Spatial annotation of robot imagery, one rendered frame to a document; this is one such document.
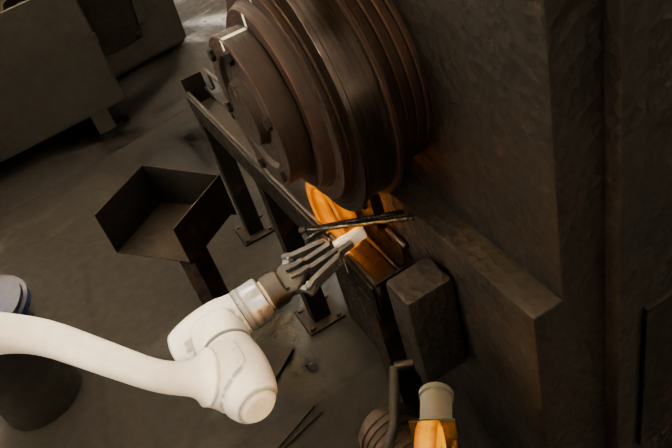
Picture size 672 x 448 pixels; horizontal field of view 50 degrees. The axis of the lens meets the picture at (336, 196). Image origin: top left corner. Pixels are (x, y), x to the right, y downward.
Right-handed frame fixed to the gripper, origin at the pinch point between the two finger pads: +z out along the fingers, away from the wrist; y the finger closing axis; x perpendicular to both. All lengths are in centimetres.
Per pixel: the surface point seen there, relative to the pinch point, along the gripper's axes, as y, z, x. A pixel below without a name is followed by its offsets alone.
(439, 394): 37.9, -5.9, -4.9
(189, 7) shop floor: -345, 48, -79
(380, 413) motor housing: 24.0, -14.4, -20.4
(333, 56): 18, 5, 49
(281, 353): -49, -24, -72
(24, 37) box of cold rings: -236, -43, -10
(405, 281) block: 22.2, 0.8, 5.3
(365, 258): -1.7, 1.8, -8.9
